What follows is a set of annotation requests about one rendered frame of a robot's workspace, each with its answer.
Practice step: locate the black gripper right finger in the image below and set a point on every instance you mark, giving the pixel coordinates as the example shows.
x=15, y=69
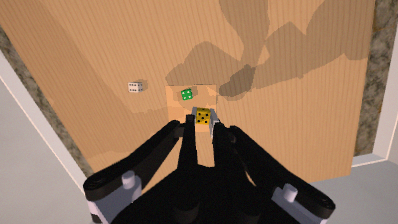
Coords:
x=301, y=200

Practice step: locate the green die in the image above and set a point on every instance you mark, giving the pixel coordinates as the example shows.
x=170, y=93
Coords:
x=187, y=94

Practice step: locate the yellow die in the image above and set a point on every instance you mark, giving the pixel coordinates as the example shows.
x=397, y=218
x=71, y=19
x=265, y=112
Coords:
x=203, y=116

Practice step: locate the white die with black pips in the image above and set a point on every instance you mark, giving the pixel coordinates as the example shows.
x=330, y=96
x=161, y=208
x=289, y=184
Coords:
x=135, y=87

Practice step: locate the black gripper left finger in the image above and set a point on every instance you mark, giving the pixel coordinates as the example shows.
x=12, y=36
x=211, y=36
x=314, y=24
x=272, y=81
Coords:
x=113, y=188

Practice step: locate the orange flat mat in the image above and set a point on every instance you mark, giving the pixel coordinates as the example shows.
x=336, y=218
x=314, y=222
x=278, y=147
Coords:
x=204, y=96

